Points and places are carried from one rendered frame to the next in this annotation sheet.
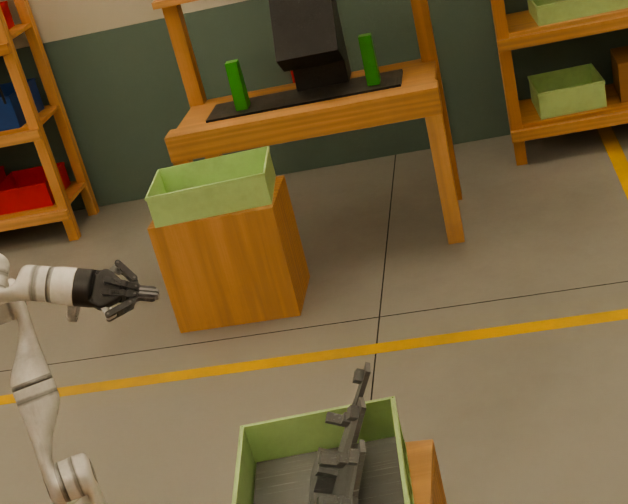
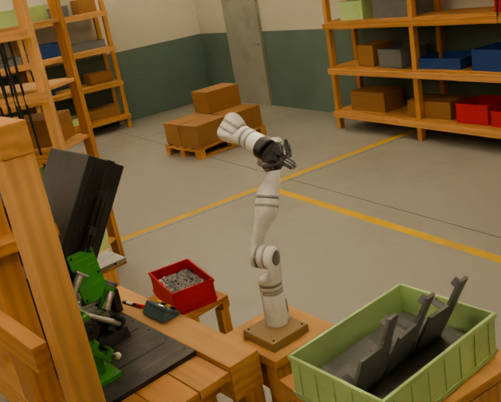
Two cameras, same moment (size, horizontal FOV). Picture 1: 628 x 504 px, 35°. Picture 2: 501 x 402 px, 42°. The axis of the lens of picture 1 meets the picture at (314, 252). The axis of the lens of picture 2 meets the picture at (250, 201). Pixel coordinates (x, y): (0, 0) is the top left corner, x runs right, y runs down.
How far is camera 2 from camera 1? 1.12 m
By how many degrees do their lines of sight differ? 45
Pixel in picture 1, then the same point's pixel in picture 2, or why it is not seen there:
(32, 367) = (266, 188)
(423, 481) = (483, 378)
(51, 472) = (253, 247)
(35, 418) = (257, 215)
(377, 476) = not seen: hidden behind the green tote
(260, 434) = (408, 293)
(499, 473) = not seen: outside the picture
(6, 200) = (498, 118)
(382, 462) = not seen: hidden behind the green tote
